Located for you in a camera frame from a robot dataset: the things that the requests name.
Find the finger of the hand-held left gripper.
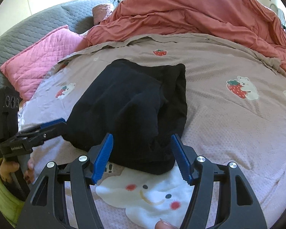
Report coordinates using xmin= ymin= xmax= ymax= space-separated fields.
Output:
xmin=19 ymin=118 xmax=67 ymax=136
xmin=15 ymin=126 xmax=68 ymax=147

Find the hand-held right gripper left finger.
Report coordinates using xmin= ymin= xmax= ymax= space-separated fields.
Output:
xmin=17 ymin=133 xmax=114 ymax=229

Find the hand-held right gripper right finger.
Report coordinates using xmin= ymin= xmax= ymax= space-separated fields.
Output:
xmin=170 ymin=134 xmax=268 ymax=229

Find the black garment with orange label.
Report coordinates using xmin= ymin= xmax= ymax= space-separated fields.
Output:
xmin=63 ymin=59 xmax=188 ymax=175

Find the person's left hand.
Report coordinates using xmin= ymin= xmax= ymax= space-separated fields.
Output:
xmin=0 ymin=160 xmax=36 ymax=185

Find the person's right hand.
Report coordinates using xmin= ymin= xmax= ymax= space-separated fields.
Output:
xmin=154 ymin=220 xmax=180 ymax=229

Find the strawberry bear printed blanket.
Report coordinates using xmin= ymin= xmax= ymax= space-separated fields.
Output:
xmin=17 ymin=33 xmax=286 ymax=229

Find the pink quilted pillow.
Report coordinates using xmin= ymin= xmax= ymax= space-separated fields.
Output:
xmin=0 ymin=25 xmax=87 ymax=101

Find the grey quilted headboard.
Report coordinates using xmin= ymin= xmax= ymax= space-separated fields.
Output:
xmin=0 ymin=0 xmax=121 ymax=93

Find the mauve pillow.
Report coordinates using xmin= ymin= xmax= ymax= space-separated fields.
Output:
xmin=92 ymin=3 xmax=115 ymax=26

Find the salmon duvet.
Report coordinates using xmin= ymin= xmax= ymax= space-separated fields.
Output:
xmin=86 ymin=0 xmax=286 ymax=86

